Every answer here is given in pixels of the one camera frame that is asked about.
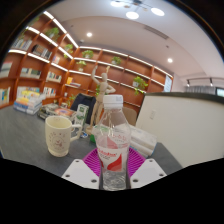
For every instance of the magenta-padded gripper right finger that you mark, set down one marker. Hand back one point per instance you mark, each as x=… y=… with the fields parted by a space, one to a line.
x=146 y=172

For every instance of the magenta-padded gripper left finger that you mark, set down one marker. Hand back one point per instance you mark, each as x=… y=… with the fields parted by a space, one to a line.
x=81 y=173

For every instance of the clear plastic water bottle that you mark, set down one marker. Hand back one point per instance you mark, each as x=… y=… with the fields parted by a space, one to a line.
x=112 y=143

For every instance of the white tissue pack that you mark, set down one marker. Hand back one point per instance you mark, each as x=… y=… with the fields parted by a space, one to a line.
x=143 y=135
x=145 y=150

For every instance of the cream ceramic mug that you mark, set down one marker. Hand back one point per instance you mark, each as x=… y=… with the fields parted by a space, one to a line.
x=58 y=135

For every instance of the tall green-white carton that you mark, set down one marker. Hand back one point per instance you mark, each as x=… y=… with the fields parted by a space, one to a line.
x=81 y=115

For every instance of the white partition with dark top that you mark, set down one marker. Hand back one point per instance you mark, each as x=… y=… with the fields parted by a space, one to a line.
x=186 y=130

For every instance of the beige chair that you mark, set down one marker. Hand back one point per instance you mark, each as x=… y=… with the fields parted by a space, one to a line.
x=130 y=116

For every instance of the dark blue chair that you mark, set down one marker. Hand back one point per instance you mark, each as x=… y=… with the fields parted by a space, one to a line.
x=82 y=101

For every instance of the wooden artist mannequin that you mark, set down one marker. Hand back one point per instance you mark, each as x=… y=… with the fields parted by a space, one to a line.
x=101 y=90

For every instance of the grey curtain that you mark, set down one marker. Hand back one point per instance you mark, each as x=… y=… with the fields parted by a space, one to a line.
x=200 y=90

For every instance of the window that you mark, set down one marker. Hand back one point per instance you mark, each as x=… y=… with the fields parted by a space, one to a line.
x=220 y=92

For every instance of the recessed ceiling light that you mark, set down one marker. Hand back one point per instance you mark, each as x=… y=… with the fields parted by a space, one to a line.
x=170 y=60
x=89 y=34

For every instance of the ceiling air vent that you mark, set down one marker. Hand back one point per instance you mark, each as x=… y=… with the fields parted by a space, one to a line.
x=156 y=32

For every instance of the multi-bulb ceiling lamp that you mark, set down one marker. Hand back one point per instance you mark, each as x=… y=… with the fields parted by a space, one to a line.
x=132 y=15

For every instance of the white wall switch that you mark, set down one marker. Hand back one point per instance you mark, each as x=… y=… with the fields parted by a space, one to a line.
x=152 y=114

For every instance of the black ceiling track rail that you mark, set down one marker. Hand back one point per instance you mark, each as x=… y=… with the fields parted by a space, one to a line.
x=200 y=80

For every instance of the wooden wall shelf unit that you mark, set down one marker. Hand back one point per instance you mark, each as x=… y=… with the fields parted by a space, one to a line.
x=40 y=63

